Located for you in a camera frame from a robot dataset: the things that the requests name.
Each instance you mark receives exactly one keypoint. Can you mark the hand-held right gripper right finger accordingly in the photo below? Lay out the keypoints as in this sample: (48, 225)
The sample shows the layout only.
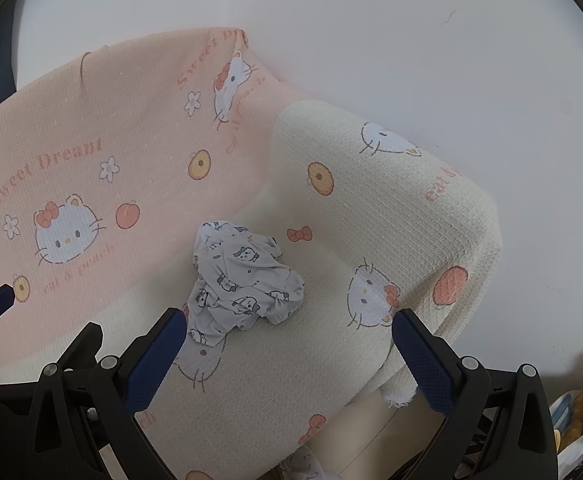
(421, 360)

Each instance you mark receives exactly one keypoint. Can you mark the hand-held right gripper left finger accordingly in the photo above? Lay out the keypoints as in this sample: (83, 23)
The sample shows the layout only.
(154, 360)

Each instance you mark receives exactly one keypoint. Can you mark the white cartoon print pants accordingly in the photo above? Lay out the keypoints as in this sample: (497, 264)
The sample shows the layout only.
(241, 280)

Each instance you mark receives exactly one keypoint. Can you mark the white blue printed cloth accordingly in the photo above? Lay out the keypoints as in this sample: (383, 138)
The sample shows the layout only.
(566, 415)

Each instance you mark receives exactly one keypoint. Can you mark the person's white printed pajamas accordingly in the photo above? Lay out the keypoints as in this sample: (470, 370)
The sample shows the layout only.
(301, 467)

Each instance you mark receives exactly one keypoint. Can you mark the pink cream cat print blanket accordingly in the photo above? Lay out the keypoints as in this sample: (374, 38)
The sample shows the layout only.
(121, 135)

